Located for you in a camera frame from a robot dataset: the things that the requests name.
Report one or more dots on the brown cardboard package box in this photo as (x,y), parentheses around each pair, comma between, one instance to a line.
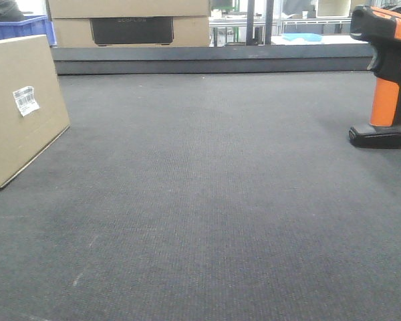
(27,61)

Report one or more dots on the orange black barcode scanner gun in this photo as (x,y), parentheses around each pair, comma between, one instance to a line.
(382,30)

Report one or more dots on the large printed cardboard box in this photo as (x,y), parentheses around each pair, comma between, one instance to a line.
(133,32)

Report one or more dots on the light blue tray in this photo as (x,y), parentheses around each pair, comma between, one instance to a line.
(302,38)

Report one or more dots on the dark grey foam mat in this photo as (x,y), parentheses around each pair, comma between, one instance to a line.
(212,60)

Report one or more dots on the white barcode label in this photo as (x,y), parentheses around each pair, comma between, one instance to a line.
(25,100)

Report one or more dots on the blue plastic crate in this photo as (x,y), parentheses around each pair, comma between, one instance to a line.
(32,25)

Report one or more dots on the dark bag in crate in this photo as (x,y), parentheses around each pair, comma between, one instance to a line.
(10,12)

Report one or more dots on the black vertical post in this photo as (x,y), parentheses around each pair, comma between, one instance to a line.
(250,22)

